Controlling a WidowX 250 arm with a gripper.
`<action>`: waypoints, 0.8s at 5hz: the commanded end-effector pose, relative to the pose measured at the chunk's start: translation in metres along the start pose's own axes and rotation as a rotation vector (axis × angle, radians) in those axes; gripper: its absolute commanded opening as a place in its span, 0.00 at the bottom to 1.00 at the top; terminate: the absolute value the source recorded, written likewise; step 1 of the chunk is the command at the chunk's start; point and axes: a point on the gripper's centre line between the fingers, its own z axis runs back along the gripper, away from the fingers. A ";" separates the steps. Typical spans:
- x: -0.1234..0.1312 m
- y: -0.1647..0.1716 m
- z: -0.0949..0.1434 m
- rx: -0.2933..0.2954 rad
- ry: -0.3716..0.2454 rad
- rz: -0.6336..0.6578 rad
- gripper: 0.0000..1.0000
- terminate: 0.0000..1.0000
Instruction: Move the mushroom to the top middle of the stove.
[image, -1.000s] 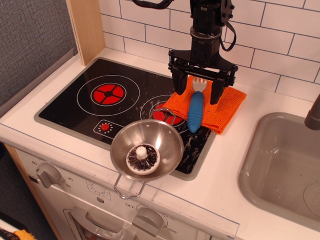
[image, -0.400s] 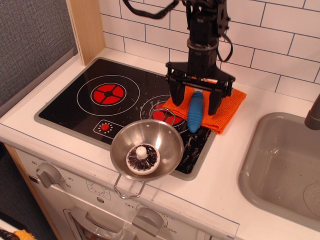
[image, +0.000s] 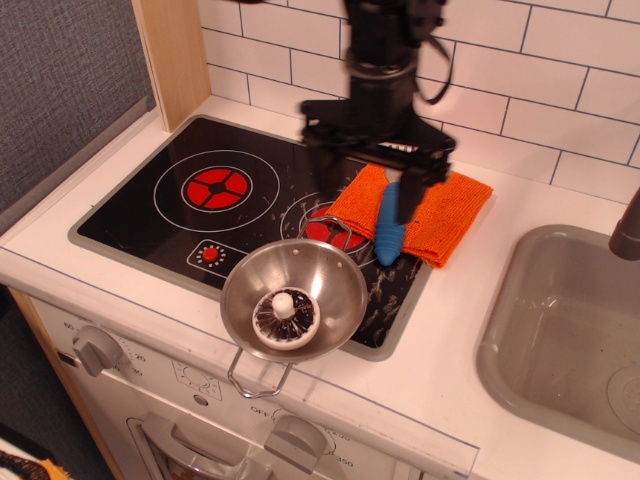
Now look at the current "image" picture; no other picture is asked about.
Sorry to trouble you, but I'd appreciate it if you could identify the orange black striped object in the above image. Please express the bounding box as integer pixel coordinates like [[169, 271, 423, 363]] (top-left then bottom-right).
[[1, 451, 71, 480]]

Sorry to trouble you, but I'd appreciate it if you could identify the stainless steel bowl pan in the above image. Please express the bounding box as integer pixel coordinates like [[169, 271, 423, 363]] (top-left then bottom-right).
[[220, 236, 368, 370]]

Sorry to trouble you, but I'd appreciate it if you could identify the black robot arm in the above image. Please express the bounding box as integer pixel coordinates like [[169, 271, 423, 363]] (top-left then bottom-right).
[[300, 1, 456, 224]]

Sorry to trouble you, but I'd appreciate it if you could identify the white brown toy mushroom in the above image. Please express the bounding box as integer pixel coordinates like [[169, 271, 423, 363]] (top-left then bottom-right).
[[252, 287, 320, 351]]

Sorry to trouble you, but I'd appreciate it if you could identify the grey oven door handle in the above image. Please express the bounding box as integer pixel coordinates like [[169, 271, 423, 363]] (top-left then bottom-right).
[[139, 414, 275, 479]]

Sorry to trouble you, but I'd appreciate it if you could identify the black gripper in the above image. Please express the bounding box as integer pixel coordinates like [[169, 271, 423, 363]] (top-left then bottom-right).
[[300, 67, 456, 224]]

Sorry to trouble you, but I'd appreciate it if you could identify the grey plastic sink basin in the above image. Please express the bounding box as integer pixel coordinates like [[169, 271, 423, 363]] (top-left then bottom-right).
[[477, 225, 639, 462]]

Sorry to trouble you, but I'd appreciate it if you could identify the light wooden post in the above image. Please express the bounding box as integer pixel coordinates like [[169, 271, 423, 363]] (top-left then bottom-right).
[[131, 0, 211, 132]]

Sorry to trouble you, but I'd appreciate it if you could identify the black toy stove top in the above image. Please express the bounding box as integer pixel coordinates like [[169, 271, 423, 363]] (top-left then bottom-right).
[[69, 117, 431, 361]]

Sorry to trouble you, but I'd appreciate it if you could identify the orange knitted cloth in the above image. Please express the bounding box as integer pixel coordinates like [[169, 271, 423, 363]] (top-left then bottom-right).
[[327, 164, 493, 268]]

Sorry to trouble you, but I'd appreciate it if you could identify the blue handled toy fork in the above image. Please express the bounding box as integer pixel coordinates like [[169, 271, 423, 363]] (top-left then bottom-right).
[[374, 182, 406, 267]]

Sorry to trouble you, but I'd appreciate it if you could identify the grey timer knob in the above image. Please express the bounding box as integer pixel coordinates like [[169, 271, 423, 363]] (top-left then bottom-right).
[[72, 326, 123, 377]]

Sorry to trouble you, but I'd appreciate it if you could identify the grey oven knob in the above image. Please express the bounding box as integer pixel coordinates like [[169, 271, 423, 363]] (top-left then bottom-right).
[[264, 415, 328, 474]]

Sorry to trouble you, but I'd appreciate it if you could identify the grey faucet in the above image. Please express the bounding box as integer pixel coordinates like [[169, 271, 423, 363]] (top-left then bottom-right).
[[608, 189, 640, 261]]

